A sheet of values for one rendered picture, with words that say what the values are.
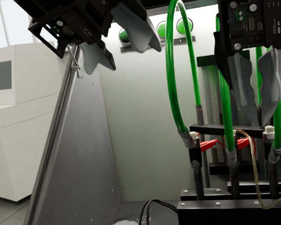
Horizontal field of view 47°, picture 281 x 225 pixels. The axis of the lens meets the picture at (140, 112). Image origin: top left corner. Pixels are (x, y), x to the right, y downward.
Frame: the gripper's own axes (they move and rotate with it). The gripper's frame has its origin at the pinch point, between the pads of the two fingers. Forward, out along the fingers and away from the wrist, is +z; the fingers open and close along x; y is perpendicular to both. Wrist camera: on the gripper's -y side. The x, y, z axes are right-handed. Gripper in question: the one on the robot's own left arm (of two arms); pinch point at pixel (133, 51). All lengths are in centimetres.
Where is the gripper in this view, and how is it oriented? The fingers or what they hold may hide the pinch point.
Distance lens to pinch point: 47.2
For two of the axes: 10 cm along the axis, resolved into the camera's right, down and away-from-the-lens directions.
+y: -0.8, 8.2, -5.7
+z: 5.5, 5.1, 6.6
